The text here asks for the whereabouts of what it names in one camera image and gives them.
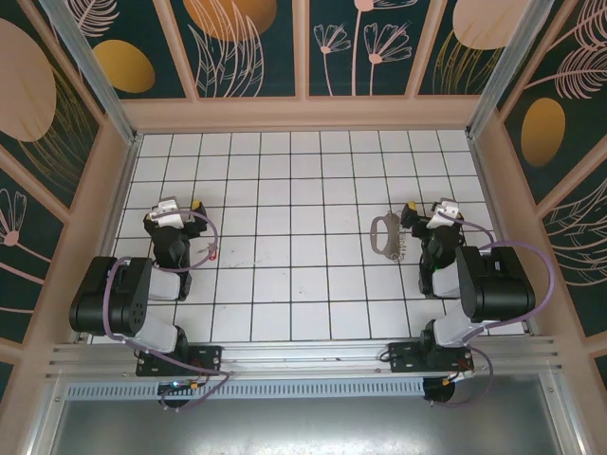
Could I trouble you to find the small circuit board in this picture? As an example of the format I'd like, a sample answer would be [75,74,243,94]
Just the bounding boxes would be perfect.
[158,378,203,394]

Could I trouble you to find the grey metal sheet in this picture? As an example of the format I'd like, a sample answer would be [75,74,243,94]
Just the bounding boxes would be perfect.
[49,395,568,455]

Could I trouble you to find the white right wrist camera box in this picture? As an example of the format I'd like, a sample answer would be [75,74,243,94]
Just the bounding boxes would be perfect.
[430,198,462,227]

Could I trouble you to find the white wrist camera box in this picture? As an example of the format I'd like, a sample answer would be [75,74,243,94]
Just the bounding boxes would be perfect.
[430,198,462,227]
[150,198,192,228]

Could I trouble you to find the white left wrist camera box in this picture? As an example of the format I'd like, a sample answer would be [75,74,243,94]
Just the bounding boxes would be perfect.
[150,198,192,228]

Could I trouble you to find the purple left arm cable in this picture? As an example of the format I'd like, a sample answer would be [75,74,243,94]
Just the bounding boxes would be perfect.
[102,211,233,413]

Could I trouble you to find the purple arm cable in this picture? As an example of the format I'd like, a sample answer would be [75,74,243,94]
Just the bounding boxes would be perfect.
[426,211,557,409]
[102,211,233,413]

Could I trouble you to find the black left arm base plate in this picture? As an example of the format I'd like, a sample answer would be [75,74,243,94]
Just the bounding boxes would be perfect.
[136,345,224,378]

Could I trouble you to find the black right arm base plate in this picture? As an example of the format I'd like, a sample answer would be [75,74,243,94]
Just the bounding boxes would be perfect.
[387,341,475,375]

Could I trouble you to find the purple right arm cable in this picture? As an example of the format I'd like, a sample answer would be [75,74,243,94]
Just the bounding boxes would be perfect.
[426,211,557,409]

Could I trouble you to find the white connector with wires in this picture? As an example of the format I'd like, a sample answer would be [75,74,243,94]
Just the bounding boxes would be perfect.
[443,362,475,386]

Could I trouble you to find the black semicircular bracket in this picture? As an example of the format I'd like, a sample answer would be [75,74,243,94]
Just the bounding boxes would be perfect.
[157,386,191,410]
[423,378,457,405]

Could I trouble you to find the aluminium corner post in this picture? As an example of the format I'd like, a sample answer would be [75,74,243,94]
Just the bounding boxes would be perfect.
[464,0,556,138]
[37,0,143,146]

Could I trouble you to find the aluminium mounting rail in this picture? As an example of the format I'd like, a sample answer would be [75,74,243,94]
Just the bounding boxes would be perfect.
[46,336,563,380]

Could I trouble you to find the grey slotted cable duct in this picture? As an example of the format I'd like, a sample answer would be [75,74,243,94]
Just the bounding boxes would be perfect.
[65,376,426,399]

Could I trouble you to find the aluminium frame bar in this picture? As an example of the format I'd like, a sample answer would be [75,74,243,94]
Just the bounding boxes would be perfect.
[540,362,587,455]
[26,378,65,455]

